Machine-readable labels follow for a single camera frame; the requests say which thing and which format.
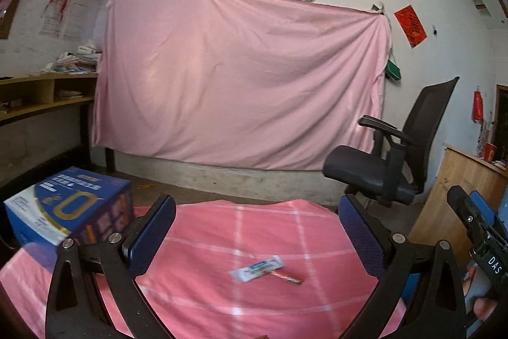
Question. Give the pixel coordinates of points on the red paper wall poster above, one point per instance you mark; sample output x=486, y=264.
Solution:
x=410, y=26

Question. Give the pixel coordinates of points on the red cup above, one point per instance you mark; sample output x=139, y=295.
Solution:
x=490, y=151

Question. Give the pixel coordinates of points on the pile of papers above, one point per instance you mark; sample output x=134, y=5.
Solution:
x=77, y=59

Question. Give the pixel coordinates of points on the blue cardboard box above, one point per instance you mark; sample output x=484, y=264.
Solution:
x=59, y=204

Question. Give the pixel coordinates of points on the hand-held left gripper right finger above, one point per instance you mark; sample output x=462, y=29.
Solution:
x=357, y=235

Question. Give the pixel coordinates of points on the white candy wrapper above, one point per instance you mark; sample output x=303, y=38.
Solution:
x=256, y=269

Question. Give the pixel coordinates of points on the black office chair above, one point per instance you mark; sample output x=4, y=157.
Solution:
x=365, y=168

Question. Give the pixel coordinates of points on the green wall item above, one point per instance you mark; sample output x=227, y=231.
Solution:
x=393, y=69

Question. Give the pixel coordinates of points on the red thin wrapper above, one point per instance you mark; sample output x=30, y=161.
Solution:
x=289, y=278

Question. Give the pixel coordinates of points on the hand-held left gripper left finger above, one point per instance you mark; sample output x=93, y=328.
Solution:
x=154, y=235

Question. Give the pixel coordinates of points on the person's right hand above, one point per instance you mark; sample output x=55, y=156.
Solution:
x=484, y=309

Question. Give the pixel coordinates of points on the pink checked tablecloth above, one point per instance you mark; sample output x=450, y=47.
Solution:
x=238, y=231

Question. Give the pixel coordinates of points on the small red wall hanging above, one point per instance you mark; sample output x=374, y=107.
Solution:
x=478, y=104

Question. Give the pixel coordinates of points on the white wall calendar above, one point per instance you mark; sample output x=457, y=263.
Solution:
x=59, y=23

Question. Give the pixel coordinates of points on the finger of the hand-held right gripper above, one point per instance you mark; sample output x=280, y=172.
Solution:
x=466, y=212
x=483, y=210

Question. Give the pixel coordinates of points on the wooden wall shelf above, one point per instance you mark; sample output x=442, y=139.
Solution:
x=39, y=106

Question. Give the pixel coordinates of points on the pink hanging sheet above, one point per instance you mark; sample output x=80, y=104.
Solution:
x=238, y=77

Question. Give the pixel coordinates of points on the wooden cabinet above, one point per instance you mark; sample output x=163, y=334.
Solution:
x=444, y=196

